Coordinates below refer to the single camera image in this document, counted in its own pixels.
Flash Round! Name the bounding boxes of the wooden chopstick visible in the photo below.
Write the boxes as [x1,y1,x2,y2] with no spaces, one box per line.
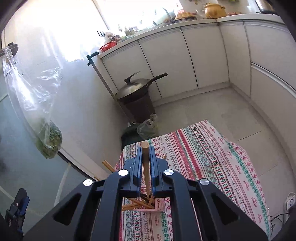
[140,141,150,198]

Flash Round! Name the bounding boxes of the white kitchen cabinets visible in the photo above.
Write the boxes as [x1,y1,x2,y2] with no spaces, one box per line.
[100,14,295,119]

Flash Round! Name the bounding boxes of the patterned red green tablecloth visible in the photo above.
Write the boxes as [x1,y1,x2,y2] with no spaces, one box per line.
[119,120,271,240]

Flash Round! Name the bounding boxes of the clear plastic bag on floor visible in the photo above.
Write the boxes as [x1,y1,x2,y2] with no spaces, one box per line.
[137,113,159,140]

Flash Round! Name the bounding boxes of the green dustpan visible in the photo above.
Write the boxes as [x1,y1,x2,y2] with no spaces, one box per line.
[121,123,144,150]

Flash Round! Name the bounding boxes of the white power strip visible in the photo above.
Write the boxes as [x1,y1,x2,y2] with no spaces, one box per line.
[285,192,296,211]

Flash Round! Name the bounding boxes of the black wok with lid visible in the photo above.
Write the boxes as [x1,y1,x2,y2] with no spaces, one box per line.
[115,71,168,100]

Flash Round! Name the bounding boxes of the hanging bag of greens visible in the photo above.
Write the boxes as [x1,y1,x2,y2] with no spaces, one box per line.
[1,44,63,159]

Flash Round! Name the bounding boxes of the grey metal pole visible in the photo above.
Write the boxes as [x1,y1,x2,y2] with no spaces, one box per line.
[86,51,137,123]

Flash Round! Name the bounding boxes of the red basket on counter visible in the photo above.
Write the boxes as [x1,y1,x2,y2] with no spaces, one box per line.
[99,41,117,52]

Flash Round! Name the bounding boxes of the yellow ceramic pot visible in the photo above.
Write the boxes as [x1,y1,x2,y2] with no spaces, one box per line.
[204,3,227,19]

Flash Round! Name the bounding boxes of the black plug with cable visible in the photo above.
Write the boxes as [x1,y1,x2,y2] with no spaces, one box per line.
[270,212,290,233]

